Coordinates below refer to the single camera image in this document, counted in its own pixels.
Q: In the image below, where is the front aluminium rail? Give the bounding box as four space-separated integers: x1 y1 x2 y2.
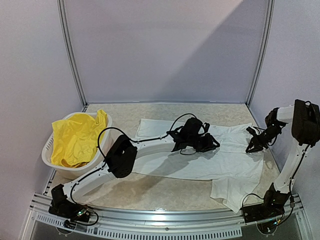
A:
22 193 313 240

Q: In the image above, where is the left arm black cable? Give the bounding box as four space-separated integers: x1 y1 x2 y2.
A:
96 126 131 163

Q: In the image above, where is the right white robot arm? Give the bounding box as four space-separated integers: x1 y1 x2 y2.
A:
245 99 320 195

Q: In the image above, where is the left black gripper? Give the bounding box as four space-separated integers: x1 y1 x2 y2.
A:
188 133 221 154

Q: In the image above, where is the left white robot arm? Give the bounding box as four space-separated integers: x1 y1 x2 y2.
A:
51 117 220 217

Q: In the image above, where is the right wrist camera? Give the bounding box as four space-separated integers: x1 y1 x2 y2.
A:
246 126 257 136

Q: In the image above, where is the yellow garment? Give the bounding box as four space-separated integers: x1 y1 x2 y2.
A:
50 109 108 168

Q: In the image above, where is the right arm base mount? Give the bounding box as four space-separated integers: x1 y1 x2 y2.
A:
241 197 288 225

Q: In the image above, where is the white t-shirt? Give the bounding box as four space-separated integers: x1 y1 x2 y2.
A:
133 123 264 213

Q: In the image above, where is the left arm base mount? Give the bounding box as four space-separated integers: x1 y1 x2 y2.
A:
48 184 99 226

